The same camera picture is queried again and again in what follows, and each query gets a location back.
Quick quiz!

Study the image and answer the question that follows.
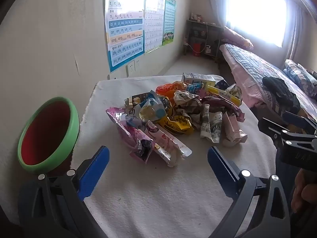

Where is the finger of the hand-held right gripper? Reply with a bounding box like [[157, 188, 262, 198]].
[[258, 117, 295, 145], [282, 111, 317, 137]]

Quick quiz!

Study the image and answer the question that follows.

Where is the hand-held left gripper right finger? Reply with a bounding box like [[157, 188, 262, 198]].
[[207, 146, 291, 238]]

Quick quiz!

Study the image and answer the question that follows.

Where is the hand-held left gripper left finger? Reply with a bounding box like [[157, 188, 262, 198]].
[[30, 146, 110, 238]]

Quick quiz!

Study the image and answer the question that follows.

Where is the pale pink paper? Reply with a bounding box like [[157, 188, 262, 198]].
[[222, 111, 248, 147]]

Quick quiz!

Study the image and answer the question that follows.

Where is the green printed paper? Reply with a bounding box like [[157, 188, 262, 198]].
[[200, 104, 224, 144]]

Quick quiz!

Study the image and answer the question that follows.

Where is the large pink wrapper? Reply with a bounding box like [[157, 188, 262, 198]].
[[106, 107, 155, 164]]

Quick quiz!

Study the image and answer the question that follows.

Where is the maroon wrapper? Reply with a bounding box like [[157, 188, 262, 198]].
[[202, 96, 245, 122]]

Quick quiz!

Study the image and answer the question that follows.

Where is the patterned foil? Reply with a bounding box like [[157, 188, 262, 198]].
[[224, 83, 243, 100]]

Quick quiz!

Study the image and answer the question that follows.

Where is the yellow box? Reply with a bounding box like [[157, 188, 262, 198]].
[[205, 84, 242, 106]]

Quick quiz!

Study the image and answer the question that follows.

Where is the yellow snack wrapper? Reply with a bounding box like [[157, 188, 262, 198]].
[[156, 115, 195, 135]]

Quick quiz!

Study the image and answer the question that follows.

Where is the green and red basin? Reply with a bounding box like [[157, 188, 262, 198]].
[[17, 97, 80, 174]]

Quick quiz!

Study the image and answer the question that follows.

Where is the long pink white wrapper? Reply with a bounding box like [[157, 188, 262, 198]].
[[146, 120, 193, 167]]

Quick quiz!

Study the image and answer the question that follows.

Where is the brown paper box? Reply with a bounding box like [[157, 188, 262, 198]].
[[124, 93, 149, 107]]

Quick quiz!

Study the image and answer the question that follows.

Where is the small blue wrapper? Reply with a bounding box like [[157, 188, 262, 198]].
[[186, 83, 206, 93]]

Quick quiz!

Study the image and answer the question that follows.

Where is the blue white snack bag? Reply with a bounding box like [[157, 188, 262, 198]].
[[124, 90, 171, 129]]

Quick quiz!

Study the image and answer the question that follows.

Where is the white blue milk carton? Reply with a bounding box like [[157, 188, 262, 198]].
[[181, 72, 216, 90]]

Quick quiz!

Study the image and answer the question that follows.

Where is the orange wrapper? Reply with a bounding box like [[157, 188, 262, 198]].
[[156, 81, 189, 97]]

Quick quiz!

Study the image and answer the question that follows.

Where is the person's right hand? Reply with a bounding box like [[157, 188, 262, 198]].
[[291, 169, 317, 214]]

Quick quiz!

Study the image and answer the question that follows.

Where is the person's blue jeans leg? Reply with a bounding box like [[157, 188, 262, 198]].
[[275, 141, 299, 204]]

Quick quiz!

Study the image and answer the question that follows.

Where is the black clothing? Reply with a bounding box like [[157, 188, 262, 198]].
[[262, 76, 301, 116]]

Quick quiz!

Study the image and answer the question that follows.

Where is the blue floral pillow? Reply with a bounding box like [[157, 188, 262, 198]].
[[284, 59, 317, 97]]

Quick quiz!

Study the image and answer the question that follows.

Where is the pink bed sheet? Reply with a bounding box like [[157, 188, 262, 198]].
[[219, 44, 263, 107]]

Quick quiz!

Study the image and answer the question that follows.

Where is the white table cloth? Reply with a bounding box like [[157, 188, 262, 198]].
[[71, 74, 278, 238]]

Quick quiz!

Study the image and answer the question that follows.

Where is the bed with plaid quilt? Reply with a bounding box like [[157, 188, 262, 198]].
[[224, 43, 317, 124]]

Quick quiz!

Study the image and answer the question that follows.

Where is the white sheer curtain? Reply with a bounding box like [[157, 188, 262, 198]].
[[282, 2, 310, 65], [207, 0, 231, 28]]

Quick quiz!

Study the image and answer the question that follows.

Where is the pink pillow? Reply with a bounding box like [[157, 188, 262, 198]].
[[222, 25, 254, 50]]

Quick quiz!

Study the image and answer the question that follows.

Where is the bright window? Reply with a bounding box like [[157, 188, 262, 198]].
[[226, 0, 288, 47]]

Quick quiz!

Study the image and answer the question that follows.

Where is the black metal desk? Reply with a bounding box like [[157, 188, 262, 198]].
[[184, 19, 224, 62]]

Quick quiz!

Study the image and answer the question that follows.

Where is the blue letter wall poster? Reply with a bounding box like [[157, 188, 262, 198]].
[[104, 0, 145, 73]]

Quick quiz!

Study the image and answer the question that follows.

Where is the green chart wall poster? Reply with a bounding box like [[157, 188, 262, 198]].
[[162, 0, 176, 46]]

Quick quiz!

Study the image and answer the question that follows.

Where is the white chart wall poster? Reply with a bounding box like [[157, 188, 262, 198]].
[[144, 0, 166, 54]]

